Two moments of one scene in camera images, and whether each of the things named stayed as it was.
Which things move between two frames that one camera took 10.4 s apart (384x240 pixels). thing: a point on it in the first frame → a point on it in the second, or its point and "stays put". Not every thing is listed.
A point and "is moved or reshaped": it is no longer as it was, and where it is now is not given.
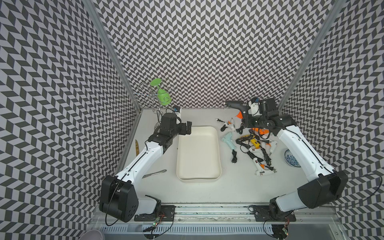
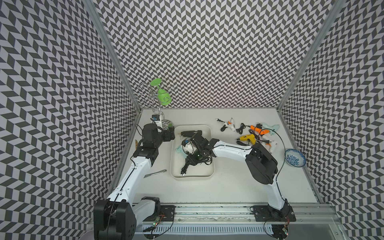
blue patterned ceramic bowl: x=290 y=160 stays put
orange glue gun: x=261 y=131 stays put
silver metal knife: x=155 y=173 stays put
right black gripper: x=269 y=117 → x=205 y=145
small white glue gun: x=231 y=124 stays put
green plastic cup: x=163 y=96 stays put
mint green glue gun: x=227 y=138 → x=179 y=149
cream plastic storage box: x=198 y=158 is moved or reshaped
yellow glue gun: x=255 y=143 stays put
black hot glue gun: x=242 y=105 → x=191 y=133
